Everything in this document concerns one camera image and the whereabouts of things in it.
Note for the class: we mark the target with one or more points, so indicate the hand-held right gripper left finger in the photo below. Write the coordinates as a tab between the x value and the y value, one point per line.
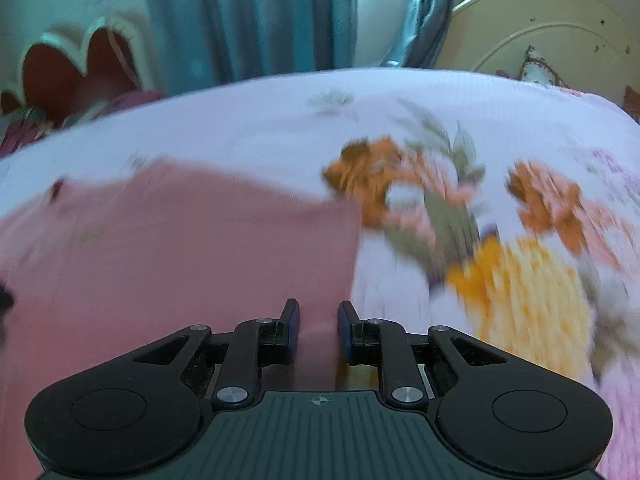
293	332

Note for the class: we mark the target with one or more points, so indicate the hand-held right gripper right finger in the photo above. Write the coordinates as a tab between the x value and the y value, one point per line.
344	332

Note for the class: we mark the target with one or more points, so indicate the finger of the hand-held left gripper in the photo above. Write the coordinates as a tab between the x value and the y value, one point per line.
5	300

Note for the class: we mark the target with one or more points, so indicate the pink knit sweater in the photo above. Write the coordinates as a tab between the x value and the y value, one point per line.
175	250

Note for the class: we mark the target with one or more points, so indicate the pile of mixed clothes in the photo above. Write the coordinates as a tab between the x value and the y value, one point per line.
30	125

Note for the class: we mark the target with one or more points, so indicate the floral bed sheet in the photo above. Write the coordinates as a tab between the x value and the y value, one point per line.
280	125

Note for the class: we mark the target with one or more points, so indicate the red heart-shaped headboard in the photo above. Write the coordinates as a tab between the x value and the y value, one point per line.
55	67

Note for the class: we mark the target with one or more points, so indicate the blue curtain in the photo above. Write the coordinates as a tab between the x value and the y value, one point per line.
250	15

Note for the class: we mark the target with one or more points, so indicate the patterned pillow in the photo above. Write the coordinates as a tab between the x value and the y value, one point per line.
540	71

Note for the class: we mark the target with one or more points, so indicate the grey hanging cloth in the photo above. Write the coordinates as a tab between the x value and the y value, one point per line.
425	15

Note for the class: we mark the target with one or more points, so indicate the cream round headboard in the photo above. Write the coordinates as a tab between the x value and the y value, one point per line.
565	25

